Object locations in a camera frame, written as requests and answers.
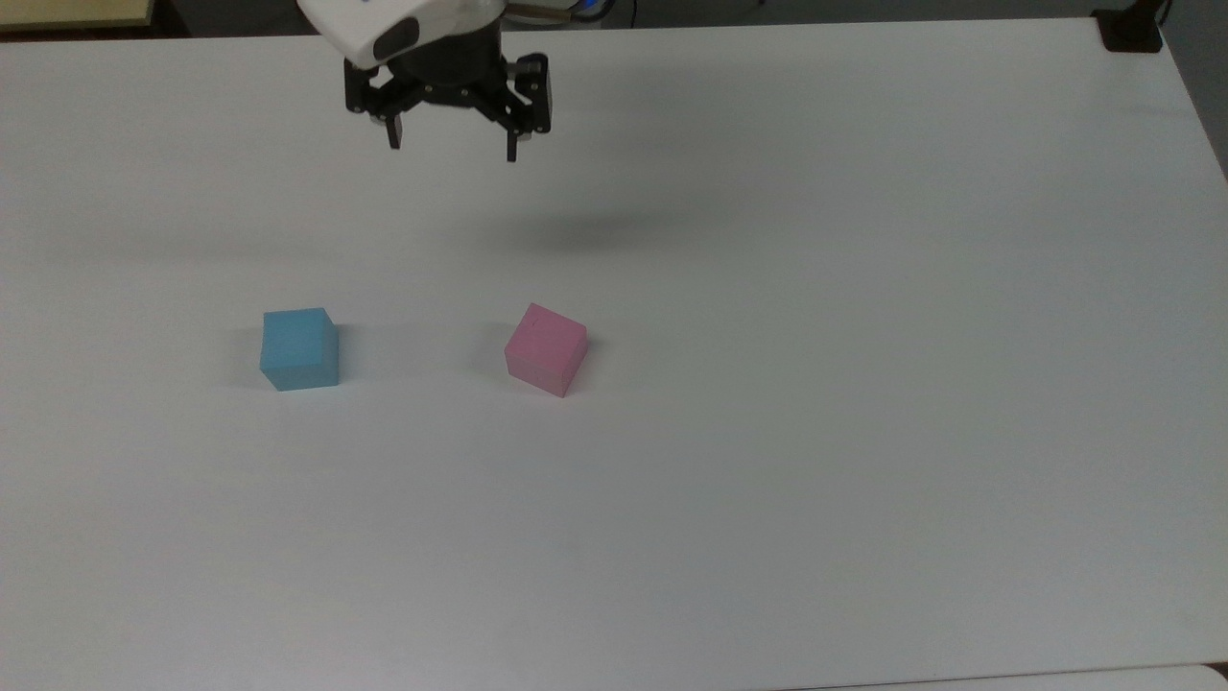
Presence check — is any yellow board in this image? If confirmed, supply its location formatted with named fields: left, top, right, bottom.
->
left=0, top=0, right=157, bottom=36

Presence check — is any blue cube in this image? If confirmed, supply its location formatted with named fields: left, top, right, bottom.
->
left=259, top=307, right=342, bottom=393

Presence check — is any robot cable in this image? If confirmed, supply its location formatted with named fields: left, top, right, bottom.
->
left=505, top=0, right=640, bottom=28

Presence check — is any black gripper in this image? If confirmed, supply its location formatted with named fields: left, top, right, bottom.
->
left=344, top=27, right=555, bottom=163

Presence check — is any pink cube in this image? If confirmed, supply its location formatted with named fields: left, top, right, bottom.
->
left=504, top=302, right=589, bottom=398

